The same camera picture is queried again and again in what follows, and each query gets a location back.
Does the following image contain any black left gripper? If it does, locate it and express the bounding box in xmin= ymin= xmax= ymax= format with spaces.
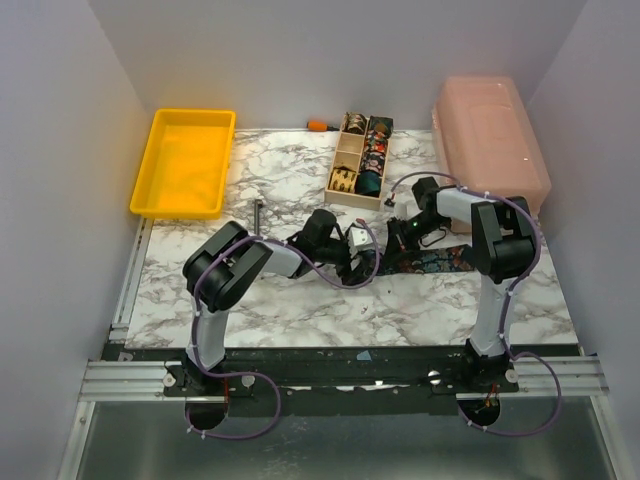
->
xmin=314 ymin=237 xmax=373 ymax=287

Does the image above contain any navy floral necktie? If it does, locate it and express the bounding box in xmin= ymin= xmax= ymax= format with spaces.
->
xmin=377 ymin=244 xmax=475 ymax=276

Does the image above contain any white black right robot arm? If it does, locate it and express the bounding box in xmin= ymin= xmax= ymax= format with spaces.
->
xmin=381 ymin=172 xmax=541 ymax=392

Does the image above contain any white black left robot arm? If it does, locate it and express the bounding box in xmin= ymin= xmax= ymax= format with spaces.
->
xmin=182 ymin=209 xmax=382 ymax=395

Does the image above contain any dark green rolled tie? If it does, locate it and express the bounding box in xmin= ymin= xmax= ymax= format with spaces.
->
xmin=354 ymin=171 xmax=382 ymax=197

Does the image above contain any wooden compartment organizer box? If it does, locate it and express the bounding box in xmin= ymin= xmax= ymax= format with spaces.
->
xmin=324 ymin=112 xmax=393 ymax=211

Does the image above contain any yellow beetle print rolled tie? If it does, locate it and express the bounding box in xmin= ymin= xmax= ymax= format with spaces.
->
xmin=328 ymin=167 xmax=358 ymax=194

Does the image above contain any dark rose print rolled tie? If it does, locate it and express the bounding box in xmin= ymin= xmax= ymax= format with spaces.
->
xmin=360 ymin=151 xmax=386 ymax=176

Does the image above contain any red floral rolled tie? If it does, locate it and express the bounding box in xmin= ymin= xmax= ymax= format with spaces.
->
xmin=364 ymin=130 xmax=389 ymax=154

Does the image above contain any metal rod tool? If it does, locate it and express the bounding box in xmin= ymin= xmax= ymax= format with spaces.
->
xmin=254 ymin=199 xmax=264 ymax=235

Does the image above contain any green yellow rolled tie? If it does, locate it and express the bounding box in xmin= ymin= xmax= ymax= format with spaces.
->
xmin=368 ymin=116 xmax=394 ymax=137

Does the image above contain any cream brown rolled tie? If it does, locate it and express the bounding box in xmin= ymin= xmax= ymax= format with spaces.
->
xmin=342 ymin=112 xmax=368 ymax=135

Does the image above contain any pink plastic storage box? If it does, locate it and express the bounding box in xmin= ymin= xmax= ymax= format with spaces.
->
xmin=432 ymin=76 xmax=551 ymax=217

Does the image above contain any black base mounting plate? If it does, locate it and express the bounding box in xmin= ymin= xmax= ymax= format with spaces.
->
xmin=164 ymin=346 xmax=518 ymax=417

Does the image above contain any yellow plastic tray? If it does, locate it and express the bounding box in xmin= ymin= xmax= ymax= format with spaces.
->
xmin=129 ymin=108 xmax=236 ymax=220

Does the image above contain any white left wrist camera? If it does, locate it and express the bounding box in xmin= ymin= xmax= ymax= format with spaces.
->
xmin=346 ymin=222 xmax=375 ymax=256

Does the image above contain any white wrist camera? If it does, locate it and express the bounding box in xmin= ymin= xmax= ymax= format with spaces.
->
xmin=384 ymin=194 xmax=410 ymax=220
xmin=346 ymin=222 xmax=375 ymax=256

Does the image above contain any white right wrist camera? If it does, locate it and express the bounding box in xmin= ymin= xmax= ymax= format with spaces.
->
xmin=384 ymin=194 xmax=410 ymax=220

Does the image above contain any orange handled screwdriver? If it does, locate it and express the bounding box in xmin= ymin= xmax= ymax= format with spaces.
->
xmin=306 ymin=120 xmax=340 ymax=132

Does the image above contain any aluminium extrusion rail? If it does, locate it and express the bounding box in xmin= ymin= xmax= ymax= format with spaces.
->
xmin=79 ymin=356 xmax=610 ymax=403

